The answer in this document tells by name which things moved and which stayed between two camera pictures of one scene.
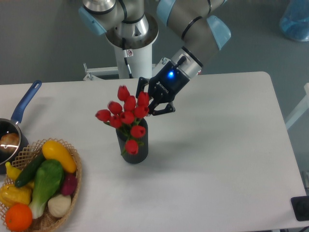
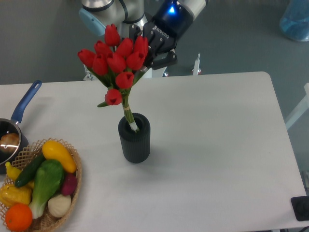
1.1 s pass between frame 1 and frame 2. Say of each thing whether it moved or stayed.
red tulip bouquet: moved
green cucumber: stayed
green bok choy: stayed
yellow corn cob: stayed
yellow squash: stayed
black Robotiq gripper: moved
